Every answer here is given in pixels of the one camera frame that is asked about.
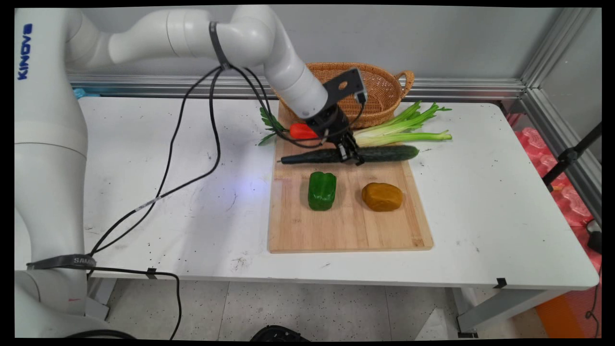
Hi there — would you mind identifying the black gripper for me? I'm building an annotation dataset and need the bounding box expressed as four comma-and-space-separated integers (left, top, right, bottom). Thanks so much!
305, 103, 366, 167

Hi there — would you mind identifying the dark green toy cucumber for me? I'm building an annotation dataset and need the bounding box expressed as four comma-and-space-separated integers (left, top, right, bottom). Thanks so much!
279, 145, 420, 166

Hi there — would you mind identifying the green toy bell pepper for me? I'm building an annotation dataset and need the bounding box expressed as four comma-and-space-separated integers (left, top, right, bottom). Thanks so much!
308, 172, 337, 211

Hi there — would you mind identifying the orange toy carrot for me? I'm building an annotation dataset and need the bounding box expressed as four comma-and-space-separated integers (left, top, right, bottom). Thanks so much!
258, 107, 320, 146

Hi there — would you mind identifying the green toy celery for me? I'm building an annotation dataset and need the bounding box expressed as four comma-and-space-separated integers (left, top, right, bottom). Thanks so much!
352, 101, 453, 148

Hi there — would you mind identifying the brown toy potato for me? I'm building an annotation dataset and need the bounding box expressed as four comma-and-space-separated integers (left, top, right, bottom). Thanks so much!
361, 183, 404, 212

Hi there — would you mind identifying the woven wicker basket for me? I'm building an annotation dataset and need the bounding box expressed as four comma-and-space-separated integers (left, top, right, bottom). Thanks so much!
276, 62, 415, 129

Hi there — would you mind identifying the wooden cutting board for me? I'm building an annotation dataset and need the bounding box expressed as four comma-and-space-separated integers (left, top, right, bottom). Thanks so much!
268, 102, 434, 254

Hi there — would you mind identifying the black round floor object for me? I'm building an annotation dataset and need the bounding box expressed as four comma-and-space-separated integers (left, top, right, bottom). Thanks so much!
250, 325, 310, 342

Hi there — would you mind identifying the grey table leg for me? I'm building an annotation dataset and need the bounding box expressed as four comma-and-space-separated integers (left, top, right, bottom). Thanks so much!
452, 287, 572, 338

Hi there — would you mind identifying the black tripod stand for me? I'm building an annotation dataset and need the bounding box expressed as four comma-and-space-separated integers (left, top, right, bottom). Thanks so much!
542, 123, 602, 193

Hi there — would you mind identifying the red foam mat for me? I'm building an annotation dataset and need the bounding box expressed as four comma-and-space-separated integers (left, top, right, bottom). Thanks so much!
507, 113, 602, 274

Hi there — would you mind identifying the black device on red mat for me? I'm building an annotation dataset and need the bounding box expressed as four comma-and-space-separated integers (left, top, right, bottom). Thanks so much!
586, 220, 602, 254

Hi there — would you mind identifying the orange floor mat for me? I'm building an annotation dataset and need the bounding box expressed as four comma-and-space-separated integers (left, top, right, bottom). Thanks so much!
535, 284, 602, 338

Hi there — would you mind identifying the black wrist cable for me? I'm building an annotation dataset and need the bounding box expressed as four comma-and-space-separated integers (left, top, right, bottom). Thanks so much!
231, 65, 368, 148

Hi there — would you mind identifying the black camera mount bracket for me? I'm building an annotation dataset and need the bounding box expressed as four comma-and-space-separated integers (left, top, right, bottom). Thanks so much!
322, 67, 369, 105

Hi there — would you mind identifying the horizontal aluminium frame rail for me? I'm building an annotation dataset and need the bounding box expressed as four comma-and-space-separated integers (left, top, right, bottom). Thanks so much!
67, 74, 527, 101

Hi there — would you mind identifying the plain grey arm strap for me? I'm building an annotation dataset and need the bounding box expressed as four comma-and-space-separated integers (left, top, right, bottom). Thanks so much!
209, 21, 232, 71

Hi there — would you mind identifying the plain long black cable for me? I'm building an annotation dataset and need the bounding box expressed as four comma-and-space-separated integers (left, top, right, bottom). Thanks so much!
86, 67, 226, 339

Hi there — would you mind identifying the black cable with white label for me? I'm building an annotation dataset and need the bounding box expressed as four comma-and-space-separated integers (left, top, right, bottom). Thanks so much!
89, 67, 222, 255

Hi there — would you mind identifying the corner aluminium frame rail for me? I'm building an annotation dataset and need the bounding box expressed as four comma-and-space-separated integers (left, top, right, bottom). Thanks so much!
520, 7, 602, 226

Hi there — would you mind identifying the thin black floor cable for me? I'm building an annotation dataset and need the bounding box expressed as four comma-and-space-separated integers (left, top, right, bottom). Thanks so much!
585, 264, 602, 333

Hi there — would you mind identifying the grey velcro strap with print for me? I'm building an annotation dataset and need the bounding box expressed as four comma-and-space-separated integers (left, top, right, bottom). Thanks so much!
26, 254, 97, 271

